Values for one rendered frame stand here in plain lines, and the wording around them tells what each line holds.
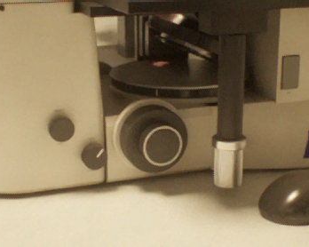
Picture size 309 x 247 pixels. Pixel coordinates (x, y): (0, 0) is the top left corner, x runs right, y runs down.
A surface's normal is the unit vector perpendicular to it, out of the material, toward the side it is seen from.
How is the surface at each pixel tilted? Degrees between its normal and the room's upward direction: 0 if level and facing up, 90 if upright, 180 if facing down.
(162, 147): 90
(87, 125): 90
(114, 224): 0
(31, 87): 90
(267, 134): 80
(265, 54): 90
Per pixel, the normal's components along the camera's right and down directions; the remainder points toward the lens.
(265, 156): 0.03, 0.28
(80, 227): 0.00, -0.96
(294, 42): 0.35, 0.26
